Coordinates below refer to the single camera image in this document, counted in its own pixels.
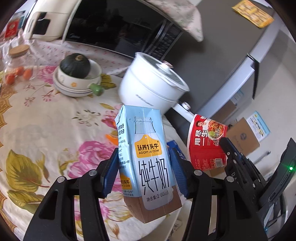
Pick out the orange peel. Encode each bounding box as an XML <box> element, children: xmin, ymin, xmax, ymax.
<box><xmin>105</xmin><ymin>130</ymin><xmax>118</xmax><ymax>146</ymax></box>

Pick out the red label glass jar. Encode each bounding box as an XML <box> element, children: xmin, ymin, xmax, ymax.
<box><xmin>4</xmin><ymin>11</ymin><xmax>25</xmax><ymax>41</ymax></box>

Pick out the floral tablecloth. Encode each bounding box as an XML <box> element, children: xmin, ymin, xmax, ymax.
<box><xmin>0</xmin><ymin>39</ymin><xmax>186</xmax><ymax>241</ymax></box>

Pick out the cardboard box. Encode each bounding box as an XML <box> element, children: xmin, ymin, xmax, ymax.
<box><xmin>226</xmin><ymin>118</ymin><xmax>260</xmax><ymax>156</ymax></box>
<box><xmin>205</xmin><ymin>166</ymin><xmax>226</xmax><ymax>179</ymax></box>

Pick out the lower cardboard box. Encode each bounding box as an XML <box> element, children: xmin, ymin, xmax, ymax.
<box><xmin>205</xmin><ymin>166</ymin><xmax>226</xmax><ymax>179</ymax></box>

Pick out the upper cardboard box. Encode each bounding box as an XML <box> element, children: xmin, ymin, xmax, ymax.
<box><xmin>226</xmin><ymin>118</ymin><xmax>260</xmax><ymax>156</ymax></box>

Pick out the broom with dustpan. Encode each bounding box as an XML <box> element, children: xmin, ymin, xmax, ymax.
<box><xmin>253</xmin><ymin>151</ymin><xmax>271</xmax><ymax>164</ymax></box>

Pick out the floral cloth microwave cover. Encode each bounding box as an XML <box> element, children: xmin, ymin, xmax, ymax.
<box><xmin>147</xmin><ymin>0</ymin><xmax>204</xmax><ymax>42</ymax></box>

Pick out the blue cracker box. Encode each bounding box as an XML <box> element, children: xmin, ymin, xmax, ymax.
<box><xmin>166</xmin><ymin>140</ymin><xmax>186</xmax><ymax>160</ymax></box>

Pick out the red instant noodle cup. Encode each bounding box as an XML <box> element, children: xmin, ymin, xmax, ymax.
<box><xmin>187</xmin><ymin>114</ymin><xmax>227</xmax><ymax>171</ymax></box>

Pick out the white air fryer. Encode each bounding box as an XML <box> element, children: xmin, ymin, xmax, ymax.
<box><xmin>23</xmin><ymin>0</ymin><xmax>81</xmax><ymax>42</ymax></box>

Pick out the blue white appliance box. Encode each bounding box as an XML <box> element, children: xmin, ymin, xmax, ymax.
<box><xmin>246</xmin><ymin>111</ymin><xmax>270</xmax><ymax>142</ymax></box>

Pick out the dark green squash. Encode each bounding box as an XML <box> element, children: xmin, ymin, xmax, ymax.
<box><xmin>60</xmin><ymin>53</ymin><xmax>91</xmax><ymax>79</ymax></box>

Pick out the white ceramic bowl green handle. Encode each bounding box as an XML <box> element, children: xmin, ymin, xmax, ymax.
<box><xmin>53</xmin><ymin>60</ymin><xmax>104</xmax><ymax>97</ymax></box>

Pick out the light blue milk carton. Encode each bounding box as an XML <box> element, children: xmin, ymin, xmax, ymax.
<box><xmin>115</xmin><ymin>105</ymin><xmax>182</xmax><ymax>223</ymax></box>

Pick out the white electric cooking pot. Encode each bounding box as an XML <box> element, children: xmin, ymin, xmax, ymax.
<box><xmin>118</xmin><ymin>52</ymin><xmax>194</xmax><ymax>122</ymax></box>

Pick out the grey refrigerator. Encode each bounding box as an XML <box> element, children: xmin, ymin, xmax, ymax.
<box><xmin>162</xmin><ymin>0</ymin><xmax>285</xmax><ymax>144</ymax></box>

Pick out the black microwave oven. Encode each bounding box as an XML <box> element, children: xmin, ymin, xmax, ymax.
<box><xmin>63</xmin><ymin>1</ymin><xmax>182</xmax><ymax>60</ymax></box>

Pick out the glass jug wooden lid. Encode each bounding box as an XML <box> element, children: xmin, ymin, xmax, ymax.
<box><xmin>3</xmin><ymin>45</ymin><xmax>39</xmax><ymax>85</ymax></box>

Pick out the yellow paper on fridge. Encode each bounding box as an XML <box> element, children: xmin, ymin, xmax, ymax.
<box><xmin>232</xmin><ymin>0</ymin><xmax>274</xmax><ymax>29</ymax></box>

